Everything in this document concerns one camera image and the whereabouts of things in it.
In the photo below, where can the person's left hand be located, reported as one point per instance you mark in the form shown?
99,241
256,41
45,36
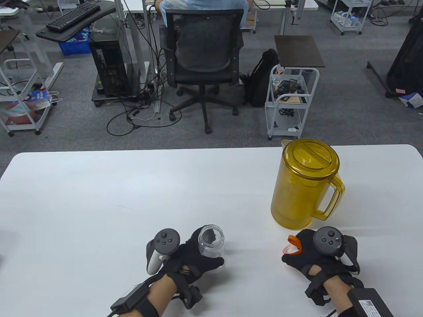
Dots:
188,257

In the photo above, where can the person's right hand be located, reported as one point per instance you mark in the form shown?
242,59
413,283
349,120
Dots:
304,261

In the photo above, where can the orange water cup lid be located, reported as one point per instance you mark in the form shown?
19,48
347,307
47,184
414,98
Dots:
290,247

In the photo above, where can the clear water cup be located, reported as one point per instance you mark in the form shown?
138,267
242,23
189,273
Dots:
211,244

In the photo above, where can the yellow transparent kettle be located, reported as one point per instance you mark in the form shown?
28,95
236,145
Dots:
297,191

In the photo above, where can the person's left forearm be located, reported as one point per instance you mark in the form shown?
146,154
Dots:
158,294

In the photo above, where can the grey left hand controller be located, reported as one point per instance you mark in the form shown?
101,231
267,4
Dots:
165,239

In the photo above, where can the grey hand controller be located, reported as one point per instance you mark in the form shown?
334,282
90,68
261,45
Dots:
165,239
328,241

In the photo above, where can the grey right hand controller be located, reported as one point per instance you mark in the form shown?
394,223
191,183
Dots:
328,241

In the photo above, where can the white rolling cart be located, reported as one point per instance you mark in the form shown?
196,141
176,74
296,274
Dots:
350,29
284,132
19,127

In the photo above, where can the black backpack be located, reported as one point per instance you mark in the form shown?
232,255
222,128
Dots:
261,82

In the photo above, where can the black wheeled computer stand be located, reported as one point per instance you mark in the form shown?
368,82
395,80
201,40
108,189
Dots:
99,95

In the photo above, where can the white and blue box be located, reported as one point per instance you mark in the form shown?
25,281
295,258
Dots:
411,100

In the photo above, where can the black computer tower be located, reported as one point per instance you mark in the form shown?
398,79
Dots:
109,66

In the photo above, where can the black mesh office chair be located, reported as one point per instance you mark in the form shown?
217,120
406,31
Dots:
201,49

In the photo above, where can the dark brown side table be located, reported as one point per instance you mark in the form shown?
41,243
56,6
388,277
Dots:
6,38
297,51

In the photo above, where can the blue and white bag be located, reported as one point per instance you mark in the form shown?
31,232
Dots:
39,97

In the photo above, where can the black fabric stand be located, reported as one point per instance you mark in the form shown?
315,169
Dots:
406,66

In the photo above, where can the brown ball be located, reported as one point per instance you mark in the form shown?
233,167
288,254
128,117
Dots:
19,114

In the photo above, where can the blue plastic crate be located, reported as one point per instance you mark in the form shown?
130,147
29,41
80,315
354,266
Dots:
74,48

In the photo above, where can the white desk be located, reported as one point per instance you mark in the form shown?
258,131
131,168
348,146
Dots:
132,5

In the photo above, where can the black curved desk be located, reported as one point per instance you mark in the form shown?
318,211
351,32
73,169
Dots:
53,34

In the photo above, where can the black keyboard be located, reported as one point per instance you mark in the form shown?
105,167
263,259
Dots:
72,16

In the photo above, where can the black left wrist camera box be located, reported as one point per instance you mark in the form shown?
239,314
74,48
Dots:
132,297

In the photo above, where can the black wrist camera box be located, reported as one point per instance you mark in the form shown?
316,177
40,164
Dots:
132,297
366,303

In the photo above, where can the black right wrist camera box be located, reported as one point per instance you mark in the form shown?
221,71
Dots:
366,303

